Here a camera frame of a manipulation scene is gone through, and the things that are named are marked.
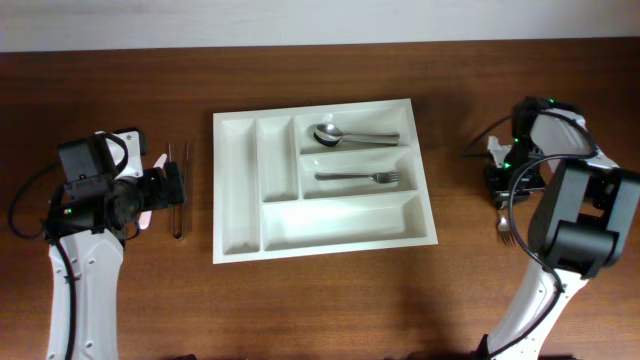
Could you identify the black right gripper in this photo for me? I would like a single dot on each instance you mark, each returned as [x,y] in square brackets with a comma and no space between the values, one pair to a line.
[508,191]

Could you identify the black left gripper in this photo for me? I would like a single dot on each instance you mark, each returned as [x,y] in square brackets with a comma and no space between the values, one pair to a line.
[160,196]

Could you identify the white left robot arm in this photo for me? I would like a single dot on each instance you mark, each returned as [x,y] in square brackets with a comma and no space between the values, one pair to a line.
[87,230]

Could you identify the long metal tongs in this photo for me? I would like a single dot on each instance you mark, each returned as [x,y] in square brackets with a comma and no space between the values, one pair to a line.
[178,210]

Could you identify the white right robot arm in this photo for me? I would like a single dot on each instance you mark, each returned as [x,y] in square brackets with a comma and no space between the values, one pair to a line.
[566,204]

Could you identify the metal fork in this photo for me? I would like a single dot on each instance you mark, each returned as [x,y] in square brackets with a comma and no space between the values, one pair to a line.
[378,177]
[504,230]

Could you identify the pink plastic knife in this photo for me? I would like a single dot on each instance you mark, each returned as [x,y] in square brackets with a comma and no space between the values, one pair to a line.
[145,217]

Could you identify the large metal spoon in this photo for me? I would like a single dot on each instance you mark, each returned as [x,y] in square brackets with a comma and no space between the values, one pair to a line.
[331,132]
[330,142]

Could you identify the white cutlery tray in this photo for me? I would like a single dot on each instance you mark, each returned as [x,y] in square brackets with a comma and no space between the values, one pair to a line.
[268,205]

